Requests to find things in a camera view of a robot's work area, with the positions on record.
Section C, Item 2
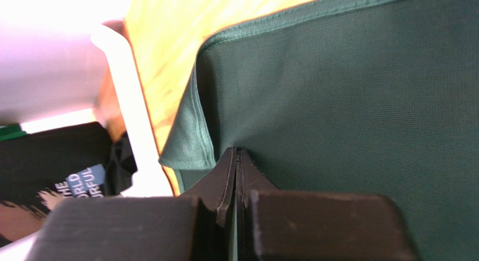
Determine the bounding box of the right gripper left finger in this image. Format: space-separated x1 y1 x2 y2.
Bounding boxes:
27 148 237 260

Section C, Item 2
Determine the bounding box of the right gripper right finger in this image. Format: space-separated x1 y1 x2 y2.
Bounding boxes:
236 150 418 260

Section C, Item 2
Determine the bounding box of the dark green cloth napkin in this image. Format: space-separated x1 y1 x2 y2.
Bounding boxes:
160 0 478 260

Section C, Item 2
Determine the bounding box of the black t-shirt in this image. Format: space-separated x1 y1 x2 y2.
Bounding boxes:
1 122 137 246

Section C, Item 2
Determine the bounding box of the green t-shirt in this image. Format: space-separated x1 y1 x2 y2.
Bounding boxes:
0 124 27 141

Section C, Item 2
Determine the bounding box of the white clothes rack base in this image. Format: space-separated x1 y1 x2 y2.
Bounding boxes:
1 20 172 260

